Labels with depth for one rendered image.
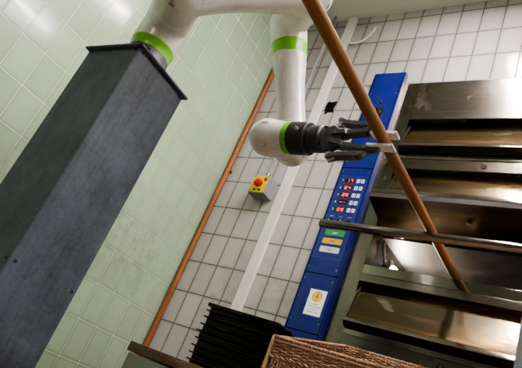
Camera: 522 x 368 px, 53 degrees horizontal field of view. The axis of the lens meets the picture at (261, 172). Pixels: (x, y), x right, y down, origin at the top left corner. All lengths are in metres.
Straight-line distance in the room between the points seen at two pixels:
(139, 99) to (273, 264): 1.15
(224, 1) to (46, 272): 0.81
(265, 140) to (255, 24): 1.60
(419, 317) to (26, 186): 1.34
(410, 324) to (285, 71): 0.97
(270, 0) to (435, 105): 1.14
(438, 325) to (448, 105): 0.97
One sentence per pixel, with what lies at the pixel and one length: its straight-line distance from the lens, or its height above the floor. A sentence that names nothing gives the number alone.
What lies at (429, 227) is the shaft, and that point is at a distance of 1.66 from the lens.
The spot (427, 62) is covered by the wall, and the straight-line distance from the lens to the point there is 2.65.
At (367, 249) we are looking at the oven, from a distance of 2.14.
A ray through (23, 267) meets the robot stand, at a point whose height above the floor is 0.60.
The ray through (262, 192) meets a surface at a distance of 2.43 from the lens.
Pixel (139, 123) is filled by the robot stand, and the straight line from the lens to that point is 1.39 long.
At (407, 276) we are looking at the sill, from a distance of 2.04.
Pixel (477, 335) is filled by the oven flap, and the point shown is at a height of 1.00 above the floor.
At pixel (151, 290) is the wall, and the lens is 2.47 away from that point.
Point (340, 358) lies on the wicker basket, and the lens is 1.45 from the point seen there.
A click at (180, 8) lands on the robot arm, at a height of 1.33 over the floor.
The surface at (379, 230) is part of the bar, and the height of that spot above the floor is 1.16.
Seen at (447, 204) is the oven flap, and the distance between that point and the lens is 1.97.
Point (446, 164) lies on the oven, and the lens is 2.24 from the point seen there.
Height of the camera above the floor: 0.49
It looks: 24 degrees up
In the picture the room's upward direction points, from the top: 24 degrees clockwise
